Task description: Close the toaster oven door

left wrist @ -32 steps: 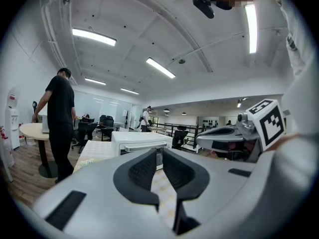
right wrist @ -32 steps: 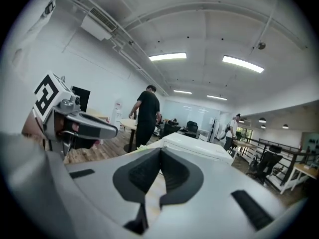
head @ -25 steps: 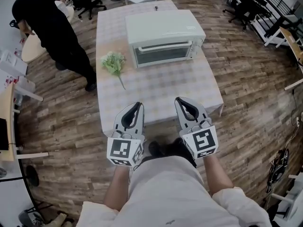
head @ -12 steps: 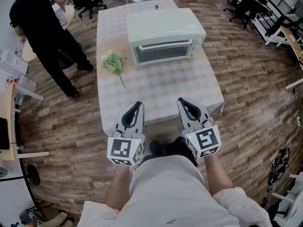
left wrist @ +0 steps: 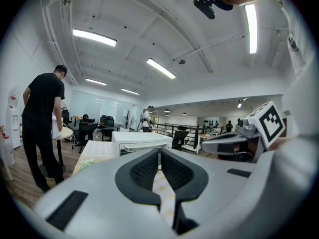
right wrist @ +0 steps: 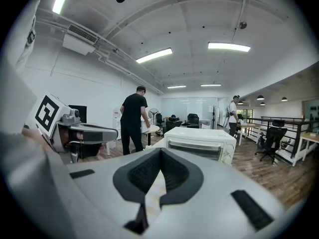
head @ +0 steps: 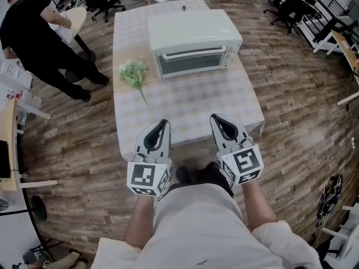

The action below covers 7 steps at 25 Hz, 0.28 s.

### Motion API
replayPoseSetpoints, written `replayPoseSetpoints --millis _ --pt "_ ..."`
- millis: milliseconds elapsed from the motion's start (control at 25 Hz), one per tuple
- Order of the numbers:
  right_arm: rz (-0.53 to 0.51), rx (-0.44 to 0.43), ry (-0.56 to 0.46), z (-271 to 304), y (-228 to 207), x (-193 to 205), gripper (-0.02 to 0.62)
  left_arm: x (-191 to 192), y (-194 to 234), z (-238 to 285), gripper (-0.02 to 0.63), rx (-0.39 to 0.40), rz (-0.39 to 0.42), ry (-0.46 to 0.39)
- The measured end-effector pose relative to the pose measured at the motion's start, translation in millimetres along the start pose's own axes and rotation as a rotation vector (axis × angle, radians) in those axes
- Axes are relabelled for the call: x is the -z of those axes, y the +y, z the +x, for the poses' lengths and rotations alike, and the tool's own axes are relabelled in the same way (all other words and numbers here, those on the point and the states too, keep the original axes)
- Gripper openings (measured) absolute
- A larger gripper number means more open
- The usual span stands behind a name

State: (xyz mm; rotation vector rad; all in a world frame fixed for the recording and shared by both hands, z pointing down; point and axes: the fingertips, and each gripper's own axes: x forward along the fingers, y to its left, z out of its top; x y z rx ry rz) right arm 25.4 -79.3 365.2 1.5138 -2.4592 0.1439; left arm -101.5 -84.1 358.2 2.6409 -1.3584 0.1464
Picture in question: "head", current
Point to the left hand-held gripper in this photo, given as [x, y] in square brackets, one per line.
[144, 176]

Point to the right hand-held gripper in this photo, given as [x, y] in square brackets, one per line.
[244, 164]

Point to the white oven door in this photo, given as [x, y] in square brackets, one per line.
[196, 51]

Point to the person's right forearm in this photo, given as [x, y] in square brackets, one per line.
[258, 206]

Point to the person's left forearm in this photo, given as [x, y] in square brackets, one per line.
[138, 223]

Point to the white toaster oven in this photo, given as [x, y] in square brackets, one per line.
[190, 27]

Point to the person's right black shoe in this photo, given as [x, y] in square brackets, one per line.
[210, 168]

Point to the person's black shoe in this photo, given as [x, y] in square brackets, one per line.
[183, 174]
[210, 168]

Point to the person's left black shoe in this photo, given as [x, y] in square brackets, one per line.
[183, 174]

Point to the person's black trousers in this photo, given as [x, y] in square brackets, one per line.
[221, 181]

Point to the checked tablecloth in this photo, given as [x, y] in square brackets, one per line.
[190, 99]

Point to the green artificial flower bunch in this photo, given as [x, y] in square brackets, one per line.
[131, 73]

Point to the person's white shirt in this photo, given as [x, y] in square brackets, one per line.
[196, 228]

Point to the white power strip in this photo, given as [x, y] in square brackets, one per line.
[353, 142]

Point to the white plastic storage box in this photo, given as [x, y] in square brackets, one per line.
[14, 76]
[31, 101]

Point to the black round floor base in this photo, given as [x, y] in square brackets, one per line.
[39, 209]

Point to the white cardboard box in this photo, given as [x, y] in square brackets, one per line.
[63, 34]

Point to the wooden desk white legs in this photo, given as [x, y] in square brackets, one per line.
[345, 46]

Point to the curved wooden desk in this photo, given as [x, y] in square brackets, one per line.
[9, 122]

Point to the round wooden table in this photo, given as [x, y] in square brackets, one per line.
[78, 18]

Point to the black computer case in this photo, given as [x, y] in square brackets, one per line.
[4, 158]

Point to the white curved desk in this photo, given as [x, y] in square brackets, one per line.
[14, 228]

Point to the white frame chair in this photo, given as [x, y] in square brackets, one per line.
[336, 231]

